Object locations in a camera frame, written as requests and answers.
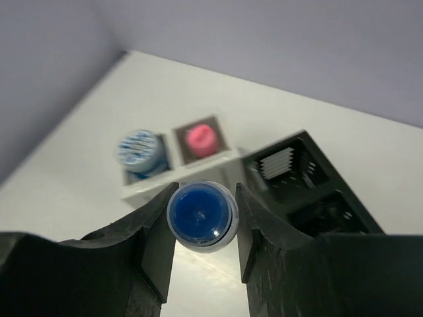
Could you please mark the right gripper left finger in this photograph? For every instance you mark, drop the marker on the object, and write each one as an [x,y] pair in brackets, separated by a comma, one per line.
[122,269]

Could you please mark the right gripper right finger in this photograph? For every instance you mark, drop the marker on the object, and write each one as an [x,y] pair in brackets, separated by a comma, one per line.
[288,273]

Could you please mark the clear blue-capped glue tube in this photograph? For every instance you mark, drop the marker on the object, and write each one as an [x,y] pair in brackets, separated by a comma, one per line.
[203,216]

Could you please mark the black two-slot organizer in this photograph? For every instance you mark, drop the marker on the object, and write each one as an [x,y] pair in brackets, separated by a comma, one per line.
[295,180]

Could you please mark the white two-slot organizer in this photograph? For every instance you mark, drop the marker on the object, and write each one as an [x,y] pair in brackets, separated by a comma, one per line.
[224,167]

